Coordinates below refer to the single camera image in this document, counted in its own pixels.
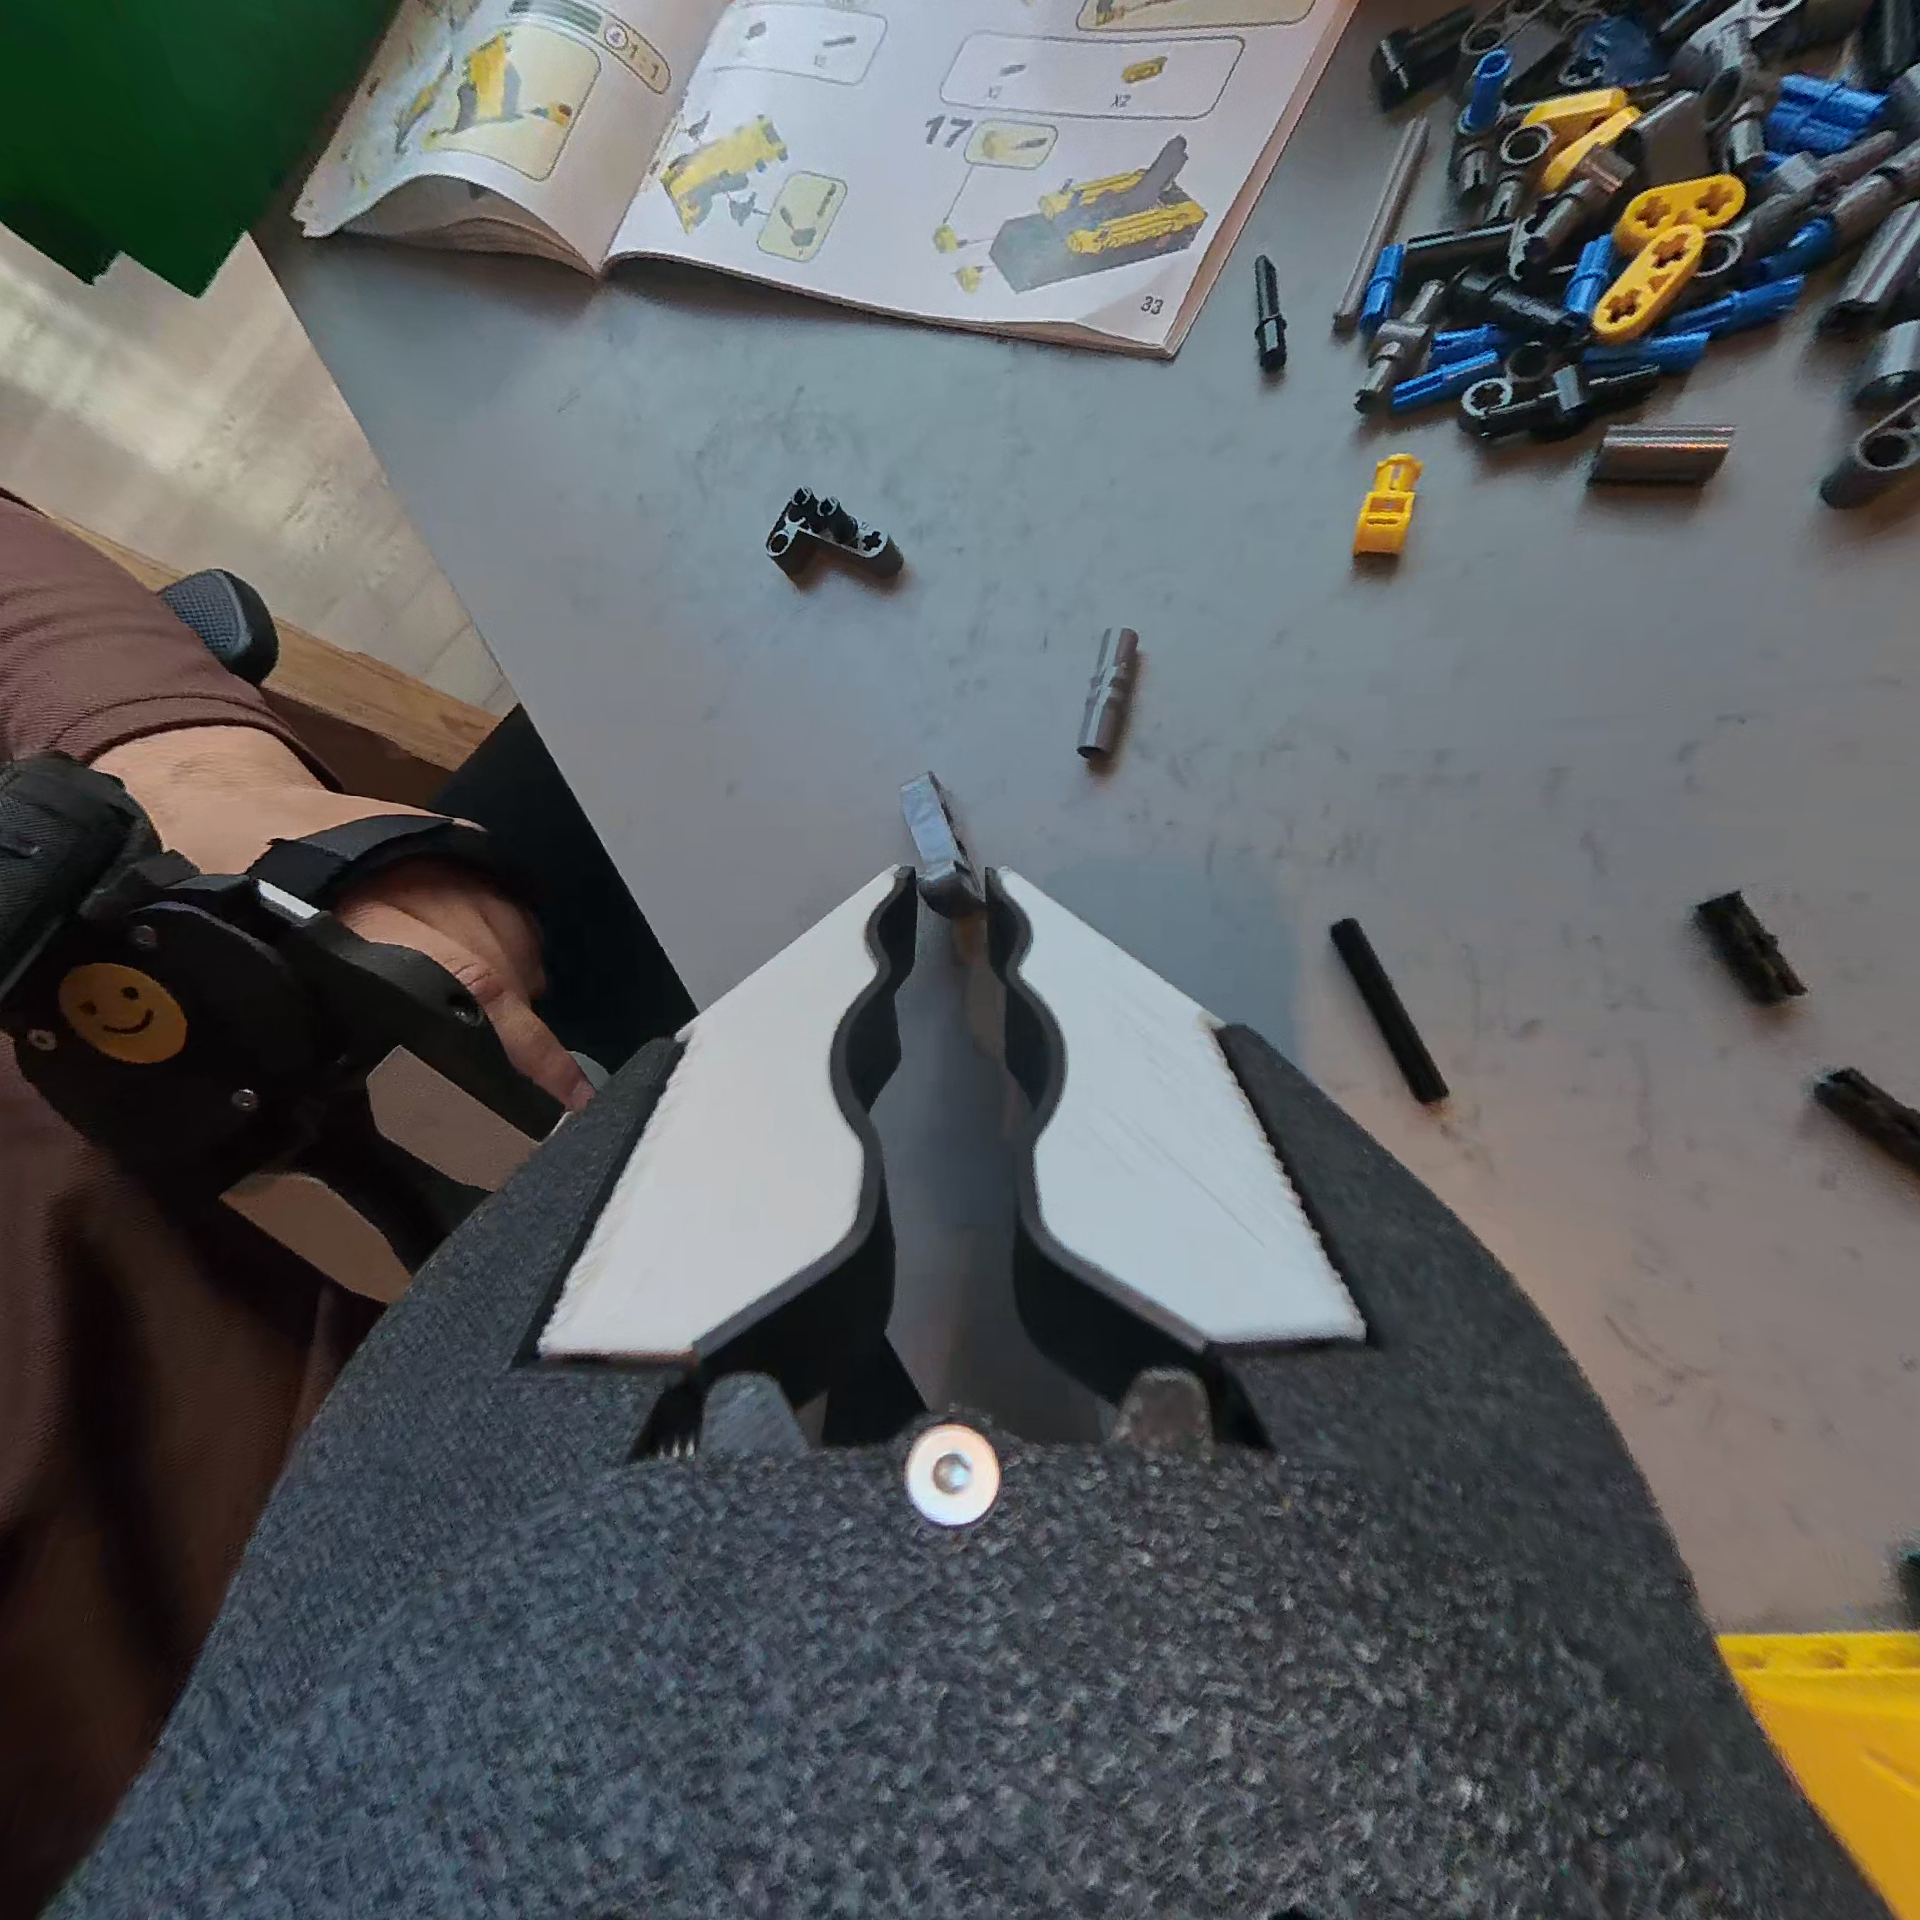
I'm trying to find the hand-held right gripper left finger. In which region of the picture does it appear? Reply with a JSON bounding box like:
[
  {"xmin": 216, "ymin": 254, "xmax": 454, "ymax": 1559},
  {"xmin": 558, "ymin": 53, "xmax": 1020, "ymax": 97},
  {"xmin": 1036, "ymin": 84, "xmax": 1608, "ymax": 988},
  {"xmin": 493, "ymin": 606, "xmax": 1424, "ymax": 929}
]
[{"xmin": 538, "ymin": 864, "xmax": 924, "ymax": 1419}]

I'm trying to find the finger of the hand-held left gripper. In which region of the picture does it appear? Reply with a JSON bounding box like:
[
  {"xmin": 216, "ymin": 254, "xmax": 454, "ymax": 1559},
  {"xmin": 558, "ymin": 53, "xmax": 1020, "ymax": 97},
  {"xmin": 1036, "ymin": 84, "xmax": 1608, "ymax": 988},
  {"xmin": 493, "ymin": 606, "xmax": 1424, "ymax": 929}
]
[
  {"xmin": 222, "ymin": 1171, "xmax": 415, "ymax": 1308},
  {"xmin": 364, "ymin": 1046, "xmax": 552, "ymax": 1193}
]

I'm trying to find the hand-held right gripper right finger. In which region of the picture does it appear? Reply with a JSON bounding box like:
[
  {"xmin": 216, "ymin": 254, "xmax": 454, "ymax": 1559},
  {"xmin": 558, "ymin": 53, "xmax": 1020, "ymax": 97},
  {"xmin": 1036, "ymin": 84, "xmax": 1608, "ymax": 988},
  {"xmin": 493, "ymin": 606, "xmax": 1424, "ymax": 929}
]
[{"xmin": 978, "ymin": 867, "xmax": 1368, "ymax": 1403}]

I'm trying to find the grey L-shaped beam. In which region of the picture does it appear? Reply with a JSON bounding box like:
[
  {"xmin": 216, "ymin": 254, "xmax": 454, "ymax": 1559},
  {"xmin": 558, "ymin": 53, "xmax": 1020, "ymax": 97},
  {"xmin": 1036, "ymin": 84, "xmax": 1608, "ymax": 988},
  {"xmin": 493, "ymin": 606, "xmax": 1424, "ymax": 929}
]
[
  {"xmin": 765, "ymin": 486, "xmax": 904, "ymax": 584},
  {"xmin": 900, "ymin": 772, "xmax": 991, "ymax": 921}
]

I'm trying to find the grey desk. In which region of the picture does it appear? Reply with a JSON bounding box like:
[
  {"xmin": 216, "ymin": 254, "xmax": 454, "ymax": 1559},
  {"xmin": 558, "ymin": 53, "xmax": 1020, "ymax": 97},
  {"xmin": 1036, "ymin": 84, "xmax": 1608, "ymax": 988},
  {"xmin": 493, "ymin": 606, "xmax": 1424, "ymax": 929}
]
[{"xmin": 246, "ymin": 0, "xmax": 1920, "ymax": 1920}]

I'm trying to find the person's left hand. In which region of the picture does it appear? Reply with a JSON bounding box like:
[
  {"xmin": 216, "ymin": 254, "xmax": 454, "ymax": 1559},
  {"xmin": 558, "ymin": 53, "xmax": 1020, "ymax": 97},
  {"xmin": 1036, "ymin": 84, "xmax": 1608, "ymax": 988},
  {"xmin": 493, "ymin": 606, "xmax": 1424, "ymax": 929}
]
[{"xmin": 319, "ymin": 894, "xmax": 596, "ymax": 1116}]

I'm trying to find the black axle rod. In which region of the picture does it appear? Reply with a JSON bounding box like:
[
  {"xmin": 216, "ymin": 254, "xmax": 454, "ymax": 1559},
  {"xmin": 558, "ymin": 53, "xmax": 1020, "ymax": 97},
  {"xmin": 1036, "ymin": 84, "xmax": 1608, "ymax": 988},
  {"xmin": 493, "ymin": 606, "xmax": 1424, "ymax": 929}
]
[{"xmin": 1327, "ymin": 916, "xmax": 1451, "ymax": 1108}]

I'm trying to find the grey sleeve connector tube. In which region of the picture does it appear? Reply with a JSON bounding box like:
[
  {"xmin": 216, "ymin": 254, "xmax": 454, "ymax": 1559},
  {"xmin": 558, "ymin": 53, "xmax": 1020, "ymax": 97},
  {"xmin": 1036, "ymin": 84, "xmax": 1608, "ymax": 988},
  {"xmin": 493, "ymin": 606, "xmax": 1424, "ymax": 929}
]
[{"xmin": 1075, "ymin": 623, "xmax": 1143, "ymax": 763}]

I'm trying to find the yellow connector piece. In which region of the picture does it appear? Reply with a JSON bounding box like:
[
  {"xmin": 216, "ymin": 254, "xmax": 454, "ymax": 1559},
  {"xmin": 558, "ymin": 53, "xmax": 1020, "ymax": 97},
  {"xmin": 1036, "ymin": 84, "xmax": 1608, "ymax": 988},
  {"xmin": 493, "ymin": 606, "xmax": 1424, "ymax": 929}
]
[{"xmin": 1350, "ymin": 452, "xmax": 1424, "ymax": 560}]

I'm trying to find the yellow curved panel assembly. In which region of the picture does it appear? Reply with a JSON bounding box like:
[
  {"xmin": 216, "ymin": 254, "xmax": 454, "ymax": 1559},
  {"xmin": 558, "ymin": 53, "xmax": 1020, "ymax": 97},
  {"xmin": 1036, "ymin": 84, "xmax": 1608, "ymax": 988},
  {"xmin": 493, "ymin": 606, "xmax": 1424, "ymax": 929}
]
[{"xmin": 1715, "ymin": 1631, "xmax": 1920, "ymax": 1870}]

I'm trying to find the green storage box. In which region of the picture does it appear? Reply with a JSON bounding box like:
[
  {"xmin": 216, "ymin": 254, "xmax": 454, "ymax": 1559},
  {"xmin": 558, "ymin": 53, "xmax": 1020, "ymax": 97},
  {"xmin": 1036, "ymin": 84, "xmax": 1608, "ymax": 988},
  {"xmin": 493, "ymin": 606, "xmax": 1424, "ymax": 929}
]
[{"xmin": 0, "ymin": 0, "xmax": 406, "ymax": 294}]

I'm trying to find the light grey ribbed axle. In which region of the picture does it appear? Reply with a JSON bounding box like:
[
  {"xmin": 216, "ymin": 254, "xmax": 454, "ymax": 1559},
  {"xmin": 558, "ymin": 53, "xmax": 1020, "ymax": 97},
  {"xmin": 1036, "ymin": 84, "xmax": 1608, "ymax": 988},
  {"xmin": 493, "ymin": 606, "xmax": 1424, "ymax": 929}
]
[{"xmin": 1334, "ymin": 116, "xmax": 1430, "ymax": 331}]

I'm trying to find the white building instruction booklet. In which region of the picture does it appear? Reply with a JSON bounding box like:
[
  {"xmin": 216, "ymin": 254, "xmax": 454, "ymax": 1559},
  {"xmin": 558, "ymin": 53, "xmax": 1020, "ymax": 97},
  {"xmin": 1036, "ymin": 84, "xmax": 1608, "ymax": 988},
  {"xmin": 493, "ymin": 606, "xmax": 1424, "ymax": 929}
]
[{"xmin": 292, "ymin": 0, "xmax": 1359, "ymax": 358}]

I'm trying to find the pile of mixed small pieces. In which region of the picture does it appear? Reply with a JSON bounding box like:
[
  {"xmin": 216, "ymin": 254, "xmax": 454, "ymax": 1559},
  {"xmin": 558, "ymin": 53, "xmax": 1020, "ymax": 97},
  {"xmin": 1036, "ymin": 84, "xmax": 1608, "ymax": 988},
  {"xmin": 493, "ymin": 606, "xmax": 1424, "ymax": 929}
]
[{"xmin": 1334, "ymin": 0, "xmax": 1920, "ymax": 511}]

